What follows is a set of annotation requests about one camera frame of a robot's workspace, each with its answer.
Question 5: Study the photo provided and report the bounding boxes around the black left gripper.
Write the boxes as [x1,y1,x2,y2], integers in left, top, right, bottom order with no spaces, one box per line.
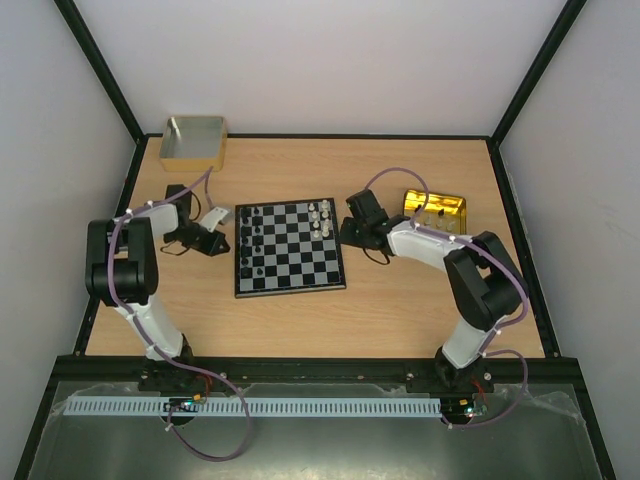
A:
[165,222,229,257]

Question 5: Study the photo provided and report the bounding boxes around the black white chess board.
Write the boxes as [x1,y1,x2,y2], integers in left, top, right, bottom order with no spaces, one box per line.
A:
[234,198,347,299]

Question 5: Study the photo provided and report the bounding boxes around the gold tin tray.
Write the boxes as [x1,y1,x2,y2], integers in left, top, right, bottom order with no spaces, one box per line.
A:
[403,189,467,234]

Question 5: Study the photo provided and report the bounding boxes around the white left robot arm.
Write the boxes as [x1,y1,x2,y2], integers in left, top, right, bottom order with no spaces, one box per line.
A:
[85,184,231,364]

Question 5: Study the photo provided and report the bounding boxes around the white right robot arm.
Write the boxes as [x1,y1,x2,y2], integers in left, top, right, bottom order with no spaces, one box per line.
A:
[340,216,528,392]

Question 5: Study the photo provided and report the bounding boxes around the silver metal tin box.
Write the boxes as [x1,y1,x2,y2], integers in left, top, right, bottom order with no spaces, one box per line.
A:
[159,116,228,172]

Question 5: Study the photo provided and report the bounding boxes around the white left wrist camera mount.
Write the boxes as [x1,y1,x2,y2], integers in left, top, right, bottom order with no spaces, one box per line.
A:
[199,206,233,232]

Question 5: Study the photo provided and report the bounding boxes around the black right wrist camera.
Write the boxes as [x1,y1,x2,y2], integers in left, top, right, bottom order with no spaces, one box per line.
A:
[346,189,387,223]

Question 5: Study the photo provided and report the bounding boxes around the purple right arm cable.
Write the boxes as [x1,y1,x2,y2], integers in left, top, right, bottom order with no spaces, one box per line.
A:
[364,167,530,431]

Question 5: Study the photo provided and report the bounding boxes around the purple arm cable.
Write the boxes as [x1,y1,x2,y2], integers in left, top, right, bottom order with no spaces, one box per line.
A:
[364,167,530,431]
[107,164,254,461]

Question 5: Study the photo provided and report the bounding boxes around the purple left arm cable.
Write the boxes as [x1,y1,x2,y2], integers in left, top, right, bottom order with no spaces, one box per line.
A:
[107,164,254,461]

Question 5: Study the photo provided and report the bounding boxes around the white slotted cable duct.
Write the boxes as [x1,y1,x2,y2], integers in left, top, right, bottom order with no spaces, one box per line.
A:
[62,396,441,418]

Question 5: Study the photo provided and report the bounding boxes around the black aluminium frame rail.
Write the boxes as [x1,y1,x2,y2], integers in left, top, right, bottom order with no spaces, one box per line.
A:
[49,354,581,396]

